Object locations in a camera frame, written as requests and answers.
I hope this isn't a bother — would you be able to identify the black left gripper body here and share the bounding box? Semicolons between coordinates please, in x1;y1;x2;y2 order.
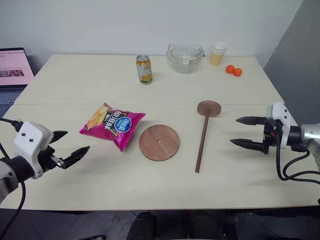
37;140;63;174

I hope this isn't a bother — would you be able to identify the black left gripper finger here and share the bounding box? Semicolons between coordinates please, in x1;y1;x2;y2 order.
59;145;91;170
50;130;69;145

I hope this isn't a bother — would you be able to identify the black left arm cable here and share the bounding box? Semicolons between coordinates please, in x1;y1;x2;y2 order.
0;117;27;240

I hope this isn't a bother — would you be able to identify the clear glass bowl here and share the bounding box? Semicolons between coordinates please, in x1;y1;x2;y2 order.
166;43;204;75

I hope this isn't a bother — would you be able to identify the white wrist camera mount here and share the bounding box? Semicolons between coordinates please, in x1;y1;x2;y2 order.
265;101;291;149
13;121;55;180

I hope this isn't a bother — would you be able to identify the plastic cup of juice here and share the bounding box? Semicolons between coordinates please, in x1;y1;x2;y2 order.
209;41;228;67

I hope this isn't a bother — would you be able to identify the yellow green drink can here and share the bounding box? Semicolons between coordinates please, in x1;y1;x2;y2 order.
135;55;153;85

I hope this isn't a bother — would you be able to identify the wooden stick with base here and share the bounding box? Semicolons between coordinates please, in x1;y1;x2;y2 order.
194;100;222;174

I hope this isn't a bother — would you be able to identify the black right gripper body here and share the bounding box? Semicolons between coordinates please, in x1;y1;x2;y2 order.
261;116;285;155

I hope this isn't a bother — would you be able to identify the round wooden base disc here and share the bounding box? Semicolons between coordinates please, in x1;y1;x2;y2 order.
138;124;181;162

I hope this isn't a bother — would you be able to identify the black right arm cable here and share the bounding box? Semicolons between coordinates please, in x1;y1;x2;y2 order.
274;143;320;182

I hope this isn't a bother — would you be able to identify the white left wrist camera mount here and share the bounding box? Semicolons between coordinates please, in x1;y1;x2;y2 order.
13;121;55;180

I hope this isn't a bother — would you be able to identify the dark rounded shape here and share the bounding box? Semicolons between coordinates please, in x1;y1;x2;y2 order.
127;211;159;240

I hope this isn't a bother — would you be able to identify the open laptop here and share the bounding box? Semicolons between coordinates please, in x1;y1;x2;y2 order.
0;47;36;118

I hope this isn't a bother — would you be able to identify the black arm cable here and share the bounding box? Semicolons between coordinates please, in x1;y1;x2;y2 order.
274;143;320;182
0;117;27;240

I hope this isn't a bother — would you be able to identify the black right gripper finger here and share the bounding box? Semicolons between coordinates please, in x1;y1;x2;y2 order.
229;138;265;152
235;115;266;127

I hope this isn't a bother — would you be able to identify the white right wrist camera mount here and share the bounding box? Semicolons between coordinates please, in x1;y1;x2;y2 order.
265;101;291;149

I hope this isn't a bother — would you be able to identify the pink potato chip bag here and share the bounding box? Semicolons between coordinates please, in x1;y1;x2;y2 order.
79;102;147;153

